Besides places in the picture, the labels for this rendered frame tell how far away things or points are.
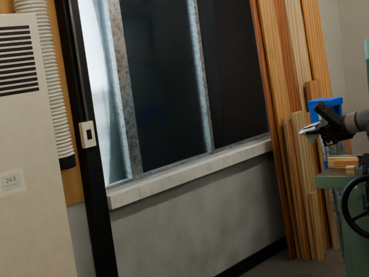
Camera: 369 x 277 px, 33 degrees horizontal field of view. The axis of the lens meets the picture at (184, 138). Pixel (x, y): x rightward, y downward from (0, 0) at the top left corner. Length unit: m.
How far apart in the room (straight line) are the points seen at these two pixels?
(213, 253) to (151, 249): 0.58
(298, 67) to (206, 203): 1.31
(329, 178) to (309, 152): 1.49
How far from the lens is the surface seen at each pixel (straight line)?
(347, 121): 2.27
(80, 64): 3.15
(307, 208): 4.41
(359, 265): 3.04
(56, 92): 2.94
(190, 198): 3.88
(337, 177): 2.95
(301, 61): 4.72
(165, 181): 3.61
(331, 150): 3.83
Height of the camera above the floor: 1.56
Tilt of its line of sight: 8 degrees down
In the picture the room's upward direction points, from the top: 7 degrees counter-clockwise
